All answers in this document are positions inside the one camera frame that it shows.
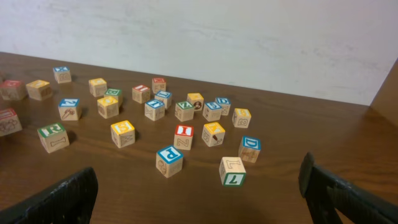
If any green Z block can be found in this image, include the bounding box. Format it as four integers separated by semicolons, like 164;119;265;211
175;101;195;122

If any blue X block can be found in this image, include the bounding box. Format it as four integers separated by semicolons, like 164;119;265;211
53;66;72;83

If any blue L block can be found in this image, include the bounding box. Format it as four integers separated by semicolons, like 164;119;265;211
154;90;172;110

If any blue S block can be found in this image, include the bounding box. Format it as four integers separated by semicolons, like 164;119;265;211
203;102;222;122

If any blue D block right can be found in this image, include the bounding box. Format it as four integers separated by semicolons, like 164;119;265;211
238;136;261;163

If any yellow block upper left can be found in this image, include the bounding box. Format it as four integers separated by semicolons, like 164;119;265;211
26;80;53;101

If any yellow block far right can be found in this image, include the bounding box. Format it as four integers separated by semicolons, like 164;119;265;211
232;108;251;128

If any red block beside yellow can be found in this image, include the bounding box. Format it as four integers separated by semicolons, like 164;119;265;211
1;80;27;101

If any blue T block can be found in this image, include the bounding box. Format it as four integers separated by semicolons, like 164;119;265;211
144;99;165;121

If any yellow block upper centre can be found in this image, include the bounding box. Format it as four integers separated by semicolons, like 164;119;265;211
88;78;108;97

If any green B block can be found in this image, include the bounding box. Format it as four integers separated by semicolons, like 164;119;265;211
104;88;123;106

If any blue d block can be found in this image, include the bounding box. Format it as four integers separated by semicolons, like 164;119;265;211
215;97;231;116
238;136;261;163

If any blue D block upper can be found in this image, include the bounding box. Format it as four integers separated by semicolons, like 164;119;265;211
215;97;231;116

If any yellow block upper right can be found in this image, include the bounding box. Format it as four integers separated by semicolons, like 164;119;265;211
187;93;204;111

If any red M block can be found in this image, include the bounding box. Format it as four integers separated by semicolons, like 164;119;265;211
152;78;167;94

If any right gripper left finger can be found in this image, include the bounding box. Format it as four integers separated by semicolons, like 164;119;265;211
1;167;98;224

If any plain L 7 block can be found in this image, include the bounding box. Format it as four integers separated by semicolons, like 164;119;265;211
219;157;246;187

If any red i block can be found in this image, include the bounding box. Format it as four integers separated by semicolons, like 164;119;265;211
174;124;194;150
132;85;150;104

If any green R block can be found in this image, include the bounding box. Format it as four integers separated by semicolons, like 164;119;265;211
37;123;70;153

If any blue P block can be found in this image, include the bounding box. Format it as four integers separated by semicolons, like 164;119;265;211
155;145;183;178

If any yellow O block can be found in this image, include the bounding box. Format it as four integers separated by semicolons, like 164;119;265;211
97;96;119;119

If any red U block centre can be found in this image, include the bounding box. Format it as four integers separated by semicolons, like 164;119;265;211
0;108;22;136

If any yellow S block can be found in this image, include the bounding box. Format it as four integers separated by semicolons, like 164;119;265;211
111;120;136;148

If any yellow K block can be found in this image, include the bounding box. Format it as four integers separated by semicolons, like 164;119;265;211
201;122;226;147

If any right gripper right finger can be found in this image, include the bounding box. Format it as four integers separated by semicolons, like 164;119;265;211
298;152;397;224

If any blue 2 block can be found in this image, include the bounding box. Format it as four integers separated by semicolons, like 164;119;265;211
58;98;81;121

